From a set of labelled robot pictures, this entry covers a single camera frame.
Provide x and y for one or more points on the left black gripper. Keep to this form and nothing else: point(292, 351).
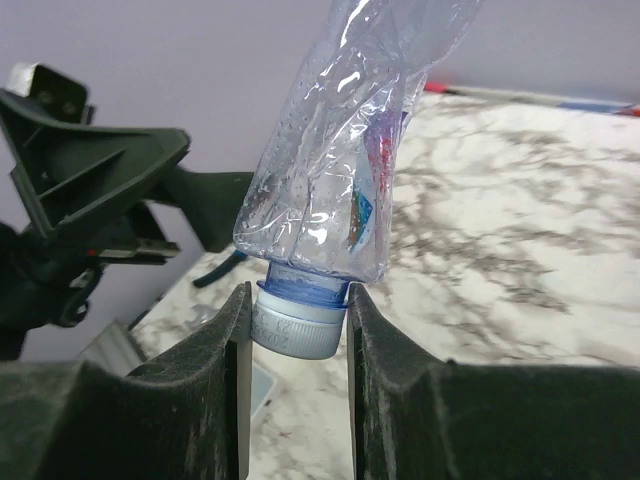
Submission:
point(75, 181)

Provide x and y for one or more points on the red marker pen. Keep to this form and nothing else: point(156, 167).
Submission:
point(441, 88)

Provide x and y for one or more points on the blue handled pliers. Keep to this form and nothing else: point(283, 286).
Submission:
point(231, 262)

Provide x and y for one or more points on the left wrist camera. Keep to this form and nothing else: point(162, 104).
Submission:
point(61, 97)

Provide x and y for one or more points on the clear water bottle edge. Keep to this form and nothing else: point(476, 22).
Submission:
point(319, 207)

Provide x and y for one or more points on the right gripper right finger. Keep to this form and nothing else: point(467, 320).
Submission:
point(414, 416)

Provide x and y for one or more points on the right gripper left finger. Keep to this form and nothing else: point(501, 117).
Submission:
point(184, 414)

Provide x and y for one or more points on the blue red pen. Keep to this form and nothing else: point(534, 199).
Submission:
point(612, 108)

